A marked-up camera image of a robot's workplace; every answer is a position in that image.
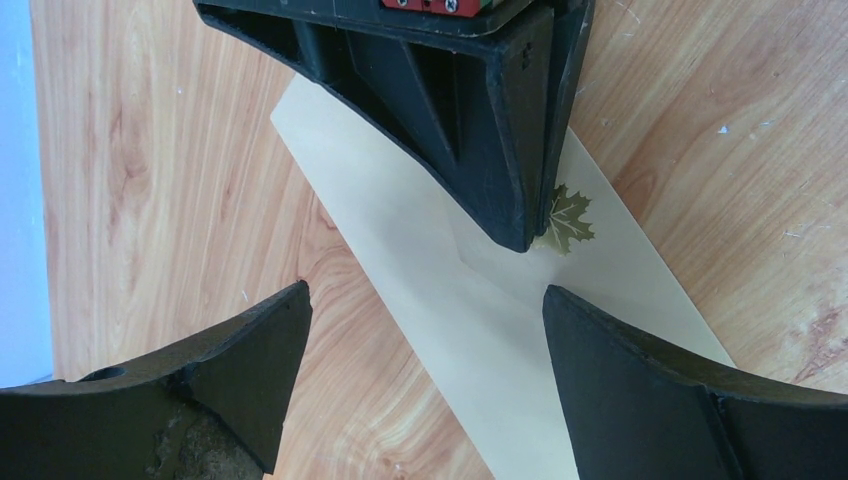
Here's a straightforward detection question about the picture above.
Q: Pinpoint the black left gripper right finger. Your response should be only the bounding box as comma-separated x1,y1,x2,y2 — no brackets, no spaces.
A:
543,286,847,479

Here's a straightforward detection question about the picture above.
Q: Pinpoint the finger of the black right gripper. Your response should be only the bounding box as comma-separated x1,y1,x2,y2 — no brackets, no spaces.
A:
535,1,595,237
195,1,556,253

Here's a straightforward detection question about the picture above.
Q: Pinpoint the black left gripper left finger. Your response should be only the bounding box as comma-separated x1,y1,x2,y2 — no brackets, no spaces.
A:
1,281,312,479

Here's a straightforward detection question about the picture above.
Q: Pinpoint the tan paper envelope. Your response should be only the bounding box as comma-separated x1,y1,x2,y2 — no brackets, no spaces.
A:
271,75,731,479

